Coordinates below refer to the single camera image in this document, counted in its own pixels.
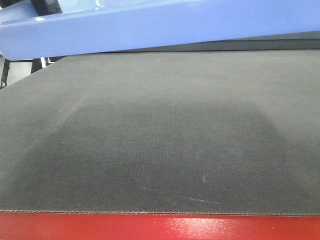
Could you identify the blue plastic tray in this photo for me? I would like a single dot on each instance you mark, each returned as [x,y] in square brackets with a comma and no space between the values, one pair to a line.
[94,26]

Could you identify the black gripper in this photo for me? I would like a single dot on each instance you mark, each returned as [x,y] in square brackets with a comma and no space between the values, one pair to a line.
[46,7]

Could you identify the dark grey table mat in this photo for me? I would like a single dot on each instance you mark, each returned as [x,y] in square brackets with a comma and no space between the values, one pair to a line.
[165,132]

